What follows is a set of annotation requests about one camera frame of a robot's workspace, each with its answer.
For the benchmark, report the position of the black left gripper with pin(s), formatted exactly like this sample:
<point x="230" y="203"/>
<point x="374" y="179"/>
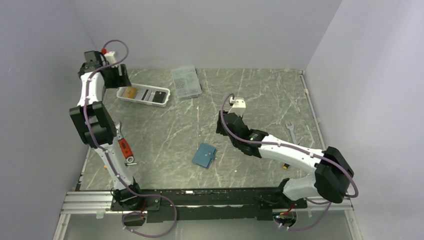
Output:
<point x="122" y="81"/>

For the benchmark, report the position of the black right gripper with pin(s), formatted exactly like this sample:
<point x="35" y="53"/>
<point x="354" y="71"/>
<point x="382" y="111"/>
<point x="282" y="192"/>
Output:
<point x="220" y="129"/>

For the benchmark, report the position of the white plastic basket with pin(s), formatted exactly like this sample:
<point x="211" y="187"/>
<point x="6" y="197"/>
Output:
<point x="138" y="86"/>

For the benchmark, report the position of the blue card holder wallet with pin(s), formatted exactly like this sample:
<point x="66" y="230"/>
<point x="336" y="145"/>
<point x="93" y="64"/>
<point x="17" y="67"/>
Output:
<point x="204" y="155"/>

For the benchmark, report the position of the gold credit card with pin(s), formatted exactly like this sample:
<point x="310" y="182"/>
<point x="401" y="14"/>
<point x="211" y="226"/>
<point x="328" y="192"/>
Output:
<point x="130" y="92"/>

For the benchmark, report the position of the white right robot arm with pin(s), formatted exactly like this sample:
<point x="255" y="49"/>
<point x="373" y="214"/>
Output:
<point x="328" y="175"/>

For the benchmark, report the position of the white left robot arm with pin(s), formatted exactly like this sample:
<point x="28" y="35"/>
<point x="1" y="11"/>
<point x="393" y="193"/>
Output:
<point x="95" y="125"/>

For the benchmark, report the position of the white striped credit card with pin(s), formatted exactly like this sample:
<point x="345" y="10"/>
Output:
<point x="143" y="94"/>

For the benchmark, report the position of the black credit card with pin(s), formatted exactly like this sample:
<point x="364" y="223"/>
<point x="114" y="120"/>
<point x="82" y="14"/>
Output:
<point x="158" y="97"/>

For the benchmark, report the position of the chrome open-end wrench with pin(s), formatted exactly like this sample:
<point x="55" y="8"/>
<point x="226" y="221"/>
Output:
<point x="291" y="128"/>

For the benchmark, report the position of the clear plastic screw box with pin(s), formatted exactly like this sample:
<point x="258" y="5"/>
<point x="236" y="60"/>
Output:
<point x="186" y="82"/>

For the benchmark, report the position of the orange utility knife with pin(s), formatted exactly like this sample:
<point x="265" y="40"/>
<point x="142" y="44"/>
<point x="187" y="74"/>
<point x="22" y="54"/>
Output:
<point x="126" y="151"/>

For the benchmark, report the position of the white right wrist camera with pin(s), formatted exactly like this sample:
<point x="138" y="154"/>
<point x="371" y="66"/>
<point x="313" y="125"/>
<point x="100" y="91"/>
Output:
<point x="237" y="106"/>

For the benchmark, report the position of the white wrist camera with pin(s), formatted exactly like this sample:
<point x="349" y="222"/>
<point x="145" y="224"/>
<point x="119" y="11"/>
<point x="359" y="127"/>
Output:
<point x="110" y="57"/>
<point x="237" y="106"/>

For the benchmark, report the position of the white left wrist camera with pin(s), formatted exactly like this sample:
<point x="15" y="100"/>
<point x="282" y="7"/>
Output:
<point x="110" y="57"/>

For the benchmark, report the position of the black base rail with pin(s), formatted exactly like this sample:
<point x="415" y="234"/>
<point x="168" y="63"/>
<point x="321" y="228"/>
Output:
<point x="260" y="203"/>

